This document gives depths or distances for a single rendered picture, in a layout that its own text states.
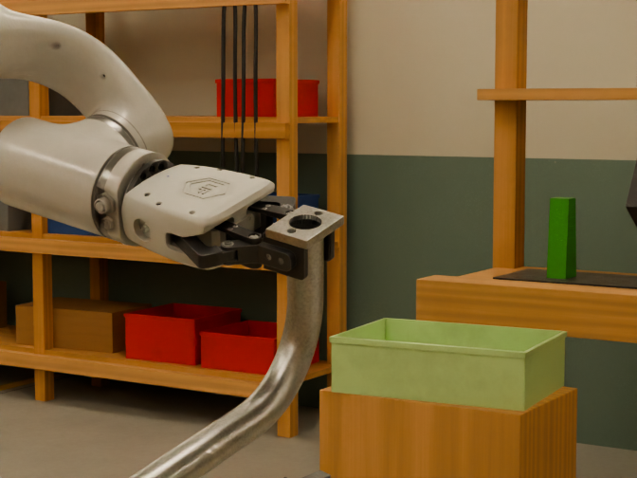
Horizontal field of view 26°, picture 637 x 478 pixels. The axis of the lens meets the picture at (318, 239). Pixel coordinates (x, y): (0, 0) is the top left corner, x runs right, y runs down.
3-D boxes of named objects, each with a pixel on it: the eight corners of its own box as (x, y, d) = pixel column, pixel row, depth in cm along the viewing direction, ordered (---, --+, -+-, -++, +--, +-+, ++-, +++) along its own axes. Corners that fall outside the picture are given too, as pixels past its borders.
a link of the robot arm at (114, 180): (85, 167, 116) (112, 174, 114) (153, 134, 122) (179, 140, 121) (92, 255, 119) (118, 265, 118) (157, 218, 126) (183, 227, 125)
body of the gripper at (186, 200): (100, 179, 114) (209, 211, 109) (178, 139, 122) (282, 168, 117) (106, 259, 118) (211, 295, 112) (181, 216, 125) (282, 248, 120)
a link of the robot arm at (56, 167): (166, 206, 127) (100, 256, 120) (60, 173, 133) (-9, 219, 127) (154, 125, 122) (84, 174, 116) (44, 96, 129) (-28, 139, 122)
